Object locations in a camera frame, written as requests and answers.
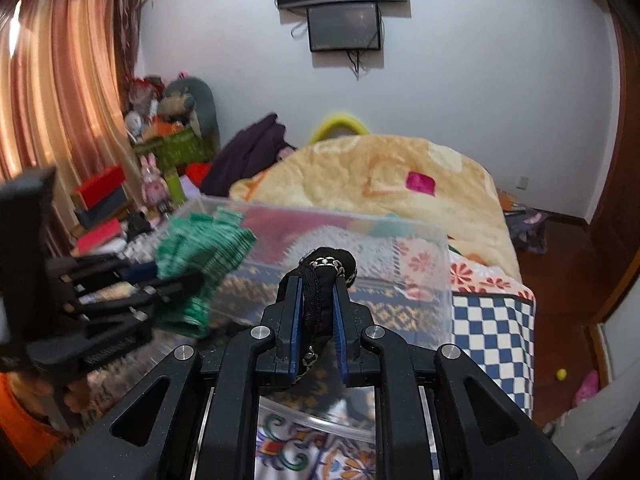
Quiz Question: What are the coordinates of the black patterned strap bag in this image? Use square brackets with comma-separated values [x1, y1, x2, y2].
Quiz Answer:
[277, 247, 357, 379]

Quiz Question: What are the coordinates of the dark purple garment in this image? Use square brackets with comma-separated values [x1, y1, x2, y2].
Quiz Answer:
[198, 113, 296, 197]

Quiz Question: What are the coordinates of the green knitted cloth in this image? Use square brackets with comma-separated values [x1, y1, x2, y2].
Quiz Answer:
[155, 208, 256, 338]

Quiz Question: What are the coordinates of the beige floral blanket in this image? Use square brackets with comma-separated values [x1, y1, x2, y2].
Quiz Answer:
[229, 134, 521, 278]

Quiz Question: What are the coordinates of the clear plastic storage box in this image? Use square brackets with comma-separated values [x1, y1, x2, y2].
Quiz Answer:
[164, 196, 454, 441]

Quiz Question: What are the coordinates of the grey plush toy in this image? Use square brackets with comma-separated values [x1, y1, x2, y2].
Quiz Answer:
[157, 76, 220, 151]

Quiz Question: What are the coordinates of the pink rabbit figurine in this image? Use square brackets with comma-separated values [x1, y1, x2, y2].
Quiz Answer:
[140, 153, 170, 214]

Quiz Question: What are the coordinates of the pink striped curtain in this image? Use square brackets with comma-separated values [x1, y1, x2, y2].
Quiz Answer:
[1, 0, 142, 255]

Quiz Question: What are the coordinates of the left hand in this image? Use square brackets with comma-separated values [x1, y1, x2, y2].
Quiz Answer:
[6, 370, 91, 417]

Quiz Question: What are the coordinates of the yellow foam ring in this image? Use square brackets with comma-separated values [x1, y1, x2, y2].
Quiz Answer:
[308, 112, 371, 146]

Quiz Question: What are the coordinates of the green cardboard box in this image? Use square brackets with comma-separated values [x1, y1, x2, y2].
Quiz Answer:
[134, 128, 217, 171]

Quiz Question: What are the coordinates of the grey pink bag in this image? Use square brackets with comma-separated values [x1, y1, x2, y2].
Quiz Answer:
[504, 209, 549, 255]

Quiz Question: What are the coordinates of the yellow ball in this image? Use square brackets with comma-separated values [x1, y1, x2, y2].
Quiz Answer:
[555, 368, 567, 382]

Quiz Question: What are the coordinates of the white wall socket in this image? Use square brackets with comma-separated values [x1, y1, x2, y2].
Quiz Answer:
[516, 176, 528, 191]

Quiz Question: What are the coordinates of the red gift box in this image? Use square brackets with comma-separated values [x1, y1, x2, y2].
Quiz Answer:
[70, 165, 126, 209]

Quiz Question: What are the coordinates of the small wall monitor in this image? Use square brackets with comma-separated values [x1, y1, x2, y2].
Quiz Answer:
[307, 2, 382, 53]

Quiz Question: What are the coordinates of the wooden door frame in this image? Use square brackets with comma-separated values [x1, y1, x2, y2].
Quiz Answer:
[584, 4, 640, 331]

